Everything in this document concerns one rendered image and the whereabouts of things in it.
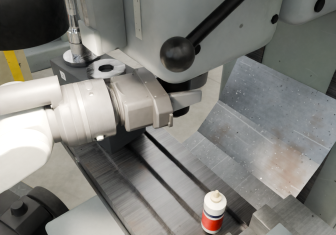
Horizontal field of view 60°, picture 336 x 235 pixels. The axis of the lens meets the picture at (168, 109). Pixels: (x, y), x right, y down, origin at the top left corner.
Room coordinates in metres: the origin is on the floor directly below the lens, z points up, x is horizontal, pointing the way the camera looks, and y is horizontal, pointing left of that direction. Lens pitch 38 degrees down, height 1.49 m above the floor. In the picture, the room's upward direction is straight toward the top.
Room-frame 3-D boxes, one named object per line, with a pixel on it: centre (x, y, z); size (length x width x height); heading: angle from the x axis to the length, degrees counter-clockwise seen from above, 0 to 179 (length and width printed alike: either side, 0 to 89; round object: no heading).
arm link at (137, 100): (0.35, 0.07, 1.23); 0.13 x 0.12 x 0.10; 23
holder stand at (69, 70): (0.62, 0.18, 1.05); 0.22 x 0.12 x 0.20; 46
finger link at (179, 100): (0.35, -0.02, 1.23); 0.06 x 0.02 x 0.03; 113
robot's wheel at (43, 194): (0.64, 0.46, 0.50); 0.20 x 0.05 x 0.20; 61
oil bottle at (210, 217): (0.31, -0.09, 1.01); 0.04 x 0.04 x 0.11
